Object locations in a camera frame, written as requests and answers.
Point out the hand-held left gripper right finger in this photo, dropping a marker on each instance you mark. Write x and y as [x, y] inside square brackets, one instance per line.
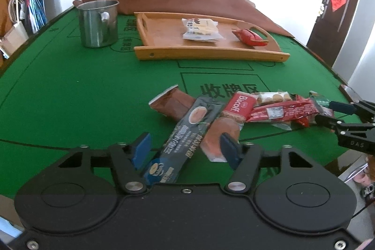
[230, 150]

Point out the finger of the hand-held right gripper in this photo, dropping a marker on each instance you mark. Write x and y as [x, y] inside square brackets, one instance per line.
[329, 121]
[339, 107]

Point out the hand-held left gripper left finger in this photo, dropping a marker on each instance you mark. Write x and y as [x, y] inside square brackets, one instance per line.
[142, 149]

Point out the green snack packet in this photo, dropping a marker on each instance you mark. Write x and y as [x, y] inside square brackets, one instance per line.
[320, 100]

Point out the dark grey drink sachet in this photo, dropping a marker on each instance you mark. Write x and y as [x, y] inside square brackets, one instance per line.
[190, 127]

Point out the long red snack packet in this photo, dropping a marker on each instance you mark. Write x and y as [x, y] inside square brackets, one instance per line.
[281, 112]

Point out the brown snack packet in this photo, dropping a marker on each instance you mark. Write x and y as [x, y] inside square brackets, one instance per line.
[172, 103]

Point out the clear packet of round biscuits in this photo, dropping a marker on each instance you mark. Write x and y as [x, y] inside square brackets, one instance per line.
[274, 97]

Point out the wooden serving tray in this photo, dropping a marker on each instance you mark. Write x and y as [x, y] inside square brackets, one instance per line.
[164, 33]

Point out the dark brown door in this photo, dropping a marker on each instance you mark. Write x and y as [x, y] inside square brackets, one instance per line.
[337, 33]

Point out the small red snack packet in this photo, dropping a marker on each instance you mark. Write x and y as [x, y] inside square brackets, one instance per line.
[250, 36]

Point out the white snack packet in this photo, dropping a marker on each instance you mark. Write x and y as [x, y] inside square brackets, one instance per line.
[200, 30]

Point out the stainless steel mug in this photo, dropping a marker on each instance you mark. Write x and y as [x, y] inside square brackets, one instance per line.
[93, 26]

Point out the white paper bag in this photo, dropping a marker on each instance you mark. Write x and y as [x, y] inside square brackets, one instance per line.
[13, 37]

